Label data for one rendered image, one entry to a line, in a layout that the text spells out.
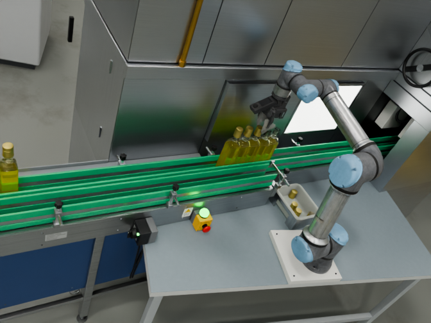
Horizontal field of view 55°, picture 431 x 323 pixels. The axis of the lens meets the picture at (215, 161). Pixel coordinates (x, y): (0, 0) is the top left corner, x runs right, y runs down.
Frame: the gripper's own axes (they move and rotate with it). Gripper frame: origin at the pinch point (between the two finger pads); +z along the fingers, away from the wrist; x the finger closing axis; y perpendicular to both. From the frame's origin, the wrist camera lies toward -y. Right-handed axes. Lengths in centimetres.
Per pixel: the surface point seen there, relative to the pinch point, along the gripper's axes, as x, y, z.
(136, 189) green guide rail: -7, -58, 24
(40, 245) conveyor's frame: -17, -97, 37
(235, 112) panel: 12.0, -7.1, -0.5
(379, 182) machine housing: -17, 99, 36
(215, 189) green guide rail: -13.6, -22.8, 22.9
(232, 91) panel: 11.9, -13.6, -12.4
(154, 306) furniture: -43, -55, 59
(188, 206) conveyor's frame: -15.8, -35.3, 29.6
